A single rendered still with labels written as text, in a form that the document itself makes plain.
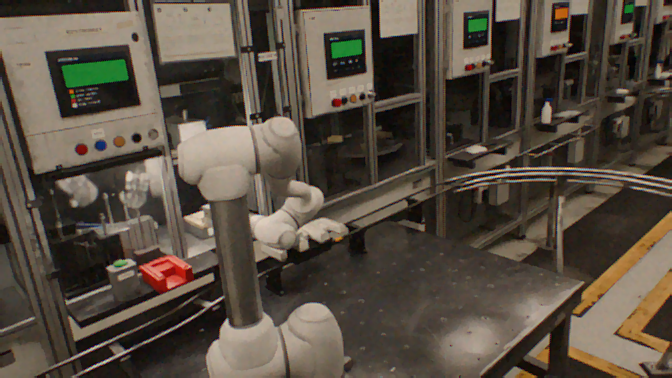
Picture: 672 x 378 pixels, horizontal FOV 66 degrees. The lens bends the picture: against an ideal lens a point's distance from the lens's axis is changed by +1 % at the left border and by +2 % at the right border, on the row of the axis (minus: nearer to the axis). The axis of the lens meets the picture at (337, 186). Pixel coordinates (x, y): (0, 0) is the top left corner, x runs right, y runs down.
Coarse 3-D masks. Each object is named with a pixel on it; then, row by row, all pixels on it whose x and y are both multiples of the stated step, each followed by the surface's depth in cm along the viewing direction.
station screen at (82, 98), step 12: (60, 60) 155; (72, 60) 157; (84, 60) 159; (96, 60) 161; (108, 60) 164; (60, 72) 155; (96, 84) 163; (108, 84) 165; (120, 84) 168; (72, 96) 159; (84, 96) 161; (96, 96) 163; (108, 96) 166; (120, 96) 168; (132, 96) 171; (72, 108) 159
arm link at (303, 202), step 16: (272, 176) 142; (288, 176) 143; (272, 192) 155; (288, 192) 157; (304, 192) 172; (320, 192) 193; (288, 208) 186; (304, 208) 183; (320, 208) 192; (304, 224) 190
